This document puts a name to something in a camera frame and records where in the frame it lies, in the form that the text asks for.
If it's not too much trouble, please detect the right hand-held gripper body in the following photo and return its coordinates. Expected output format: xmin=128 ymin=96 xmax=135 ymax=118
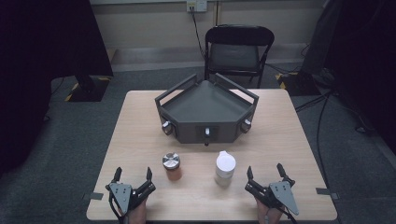
xmin=244 ymin=180 xmax=301 ymax=217

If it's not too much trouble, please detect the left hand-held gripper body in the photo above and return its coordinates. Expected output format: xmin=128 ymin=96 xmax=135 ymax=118
xmin=105 ymin=181 xmax=157 ymax=217

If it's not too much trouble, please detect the orange jar with silver lid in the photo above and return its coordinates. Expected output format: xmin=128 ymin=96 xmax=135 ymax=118
xmin=162 ymin=151 xmax=183 ymax=182

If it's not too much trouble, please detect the white bottle with white lid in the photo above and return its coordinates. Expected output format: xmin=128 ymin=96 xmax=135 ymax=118
xmin=214 ymin=150 xmax=237 ymax=188

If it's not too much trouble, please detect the dark grey corner rack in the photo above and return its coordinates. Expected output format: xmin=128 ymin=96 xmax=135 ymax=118
xmin=154 ymin=73 xmax=261 ymax=147

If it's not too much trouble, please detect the person's right hand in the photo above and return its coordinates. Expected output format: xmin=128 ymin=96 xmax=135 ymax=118
xmin=255 ymin=198 xmax=285 ymax=224

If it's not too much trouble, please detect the person's left hand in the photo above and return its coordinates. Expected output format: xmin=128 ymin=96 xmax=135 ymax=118
xmin=125 ymin=199 xmax=148 ymax=224

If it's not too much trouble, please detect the grey tape strip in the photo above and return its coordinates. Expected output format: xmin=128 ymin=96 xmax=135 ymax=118
xmin=315 ymin=187 xmax=341 ymax=201
xmin=81 ymin=191 xmax=105 ymax=202

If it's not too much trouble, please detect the black stand base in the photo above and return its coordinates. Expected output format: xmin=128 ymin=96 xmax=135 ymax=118
xmin=64 ymin=74 xmax=113 ymax=104
xmin=275 ymin=71 xmax=322 ymax=97

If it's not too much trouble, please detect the black folding chair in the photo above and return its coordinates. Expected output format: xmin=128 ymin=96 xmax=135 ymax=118
xmin=204 ymin=24 xmax=276 ymax=90

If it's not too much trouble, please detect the dark curtain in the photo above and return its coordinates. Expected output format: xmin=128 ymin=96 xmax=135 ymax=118
xmin=300 ymin=0 xmax=396 ymax=155
xmin=0 ymin=0 xmax=115 ymax=179

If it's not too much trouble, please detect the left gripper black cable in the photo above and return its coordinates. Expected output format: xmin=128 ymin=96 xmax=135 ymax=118
xmin=107 ymin=191 xmax=126 ymax=224

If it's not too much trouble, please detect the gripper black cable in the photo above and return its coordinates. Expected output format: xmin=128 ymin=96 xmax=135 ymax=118
xmin=107 ymin=191 xmax=126 ymax=224
xmin=279 ymin=206 xmax=299 ymax=224

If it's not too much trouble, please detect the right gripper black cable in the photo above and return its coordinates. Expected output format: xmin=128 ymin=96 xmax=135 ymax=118
xmin=279 ymin=206 xmax=299 ymax=224

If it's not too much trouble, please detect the black floor cable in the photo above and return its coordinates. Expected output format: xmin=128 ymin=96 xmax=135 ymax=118
xmin=315 ymin=92 xmax=332 ymax=189
xmin=293 ymin=89 xmax=338 ymax=114

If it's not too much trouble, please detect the black power cable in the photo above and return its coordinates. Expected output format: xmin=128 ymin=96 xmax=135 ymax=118
xmin=190 ymin=7 xmax=206 ymax=61

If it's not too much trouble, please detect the white wall socket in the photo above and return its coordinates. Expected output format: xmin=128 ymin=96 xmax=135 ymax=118
xmin=186 ymin=0 xmax=208 ymax=13

